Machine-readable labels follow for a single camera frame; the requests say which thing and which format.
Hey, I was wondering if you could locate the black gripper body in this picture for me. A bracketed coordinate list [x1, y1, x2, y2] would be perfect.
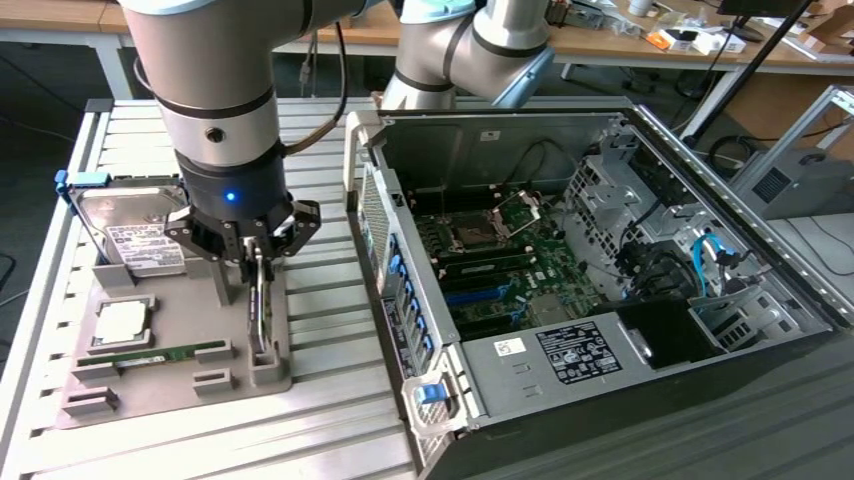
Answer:
[174, 148, 296, 225]

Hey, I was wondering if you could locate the green graphics card black fan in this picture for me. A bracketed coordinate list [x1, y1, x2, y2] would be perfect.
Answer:
[240, 237, 279, 364]

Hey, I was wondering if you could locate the hard disk blue caddy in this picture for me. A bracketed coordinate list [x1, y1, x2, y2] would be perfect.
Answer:
[53, 169, 201, 279]

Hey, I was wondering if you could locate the grey plastic parts rack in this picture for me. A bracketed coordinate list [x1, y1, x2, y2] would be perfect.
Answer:
[52, 249, 295, 431]

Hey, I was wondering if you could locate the silver CPU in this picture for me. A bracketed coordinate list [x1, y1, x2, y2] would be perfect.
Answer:
[92, 301, 152, 346]

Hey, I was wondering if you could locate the green RAM stick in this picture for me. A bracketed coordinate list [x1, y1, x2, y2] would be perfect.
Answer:
[77, 341, 227, 368]

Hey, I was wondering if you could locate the CPU socket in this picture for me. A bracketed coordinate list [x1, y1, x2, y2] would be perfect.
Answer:
[445, 212, 508, 251]

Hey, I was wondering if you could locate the black RAM stick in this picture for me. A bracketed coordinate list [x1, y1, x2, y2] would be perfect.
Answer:
[436, 253, 537, 279]

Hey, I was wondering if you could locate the open metal PC case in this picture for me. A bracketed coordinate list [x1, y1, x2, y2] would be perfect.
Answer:
[343, 102, 843, 480]

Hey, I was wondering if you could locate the metal socket cover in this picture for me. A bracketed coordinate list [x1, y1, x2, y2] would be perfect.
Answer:
[489, 189, 545, 236]

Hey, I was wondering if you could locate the green motherboard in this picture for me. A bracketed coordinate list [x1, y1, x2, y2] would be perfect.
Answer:
[399, 187, 605, 341]

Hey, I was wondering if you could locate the silver chipset heat sink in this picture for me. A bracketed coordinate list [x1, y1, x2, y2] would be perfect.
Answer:
[529, 294, 576, 324]

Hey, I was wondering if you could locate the grey power supply unit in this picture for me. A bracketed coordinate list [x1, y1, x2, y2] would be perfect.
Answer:
[459, 312, 659, 419]

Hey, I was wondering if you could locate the orange white box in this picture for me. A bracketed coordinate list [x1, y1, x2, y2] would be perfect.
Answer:
[646, 27, 699, 51]

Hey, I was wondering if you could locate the black stand pole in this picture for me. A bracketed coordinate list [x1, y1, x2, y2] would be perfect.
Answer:
[678, 0, 819, 149]

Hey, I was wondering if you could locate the grey computer tower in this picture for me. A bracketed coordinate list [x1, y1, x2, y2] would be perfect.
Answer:
[730, 147, 854, 221]

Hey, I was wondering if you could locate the black monitor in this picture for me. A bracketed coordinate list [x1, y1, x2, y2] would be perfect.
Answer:
[716, 0, 812, 42]

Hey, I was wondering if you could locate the brown cardboard box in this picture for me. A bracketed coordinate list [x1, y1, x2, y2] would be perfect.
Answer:
[803, 0, 854, 49]

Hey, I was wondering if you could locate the grey case handle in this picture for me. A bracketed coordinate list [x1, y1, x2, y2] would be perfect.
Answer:
[343, 110, 389, 194]
[404, 372, 468, 439]

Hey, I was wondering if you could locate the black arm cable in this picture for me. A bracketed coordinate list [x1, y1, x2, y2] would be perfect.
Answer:
[283, 19, 352, 154]

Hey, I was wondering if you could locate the black wire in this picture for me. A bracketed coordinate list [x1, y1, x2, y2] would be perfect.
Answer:
[509, 139, 579, 189]

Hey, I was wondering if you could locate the wooden desk white frame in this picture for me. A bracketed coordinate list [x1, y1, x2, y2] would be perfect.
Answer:
[0, 0, 401, 99]
[551, 0, 854, 81]

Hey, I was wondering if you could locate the blue wire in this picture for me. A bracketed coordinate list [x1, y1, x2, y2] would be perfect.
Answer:
[690, 232, 742, 301]

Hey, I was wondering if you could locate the black coiled cable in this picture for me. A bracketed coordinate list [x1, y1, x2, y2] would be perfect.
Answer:
[706, 134, 762, 174]

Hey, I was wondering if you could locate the aluminium profile frame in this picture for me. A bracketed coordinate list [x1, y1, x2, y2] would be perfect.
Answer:
[759, 84, 854, 166]

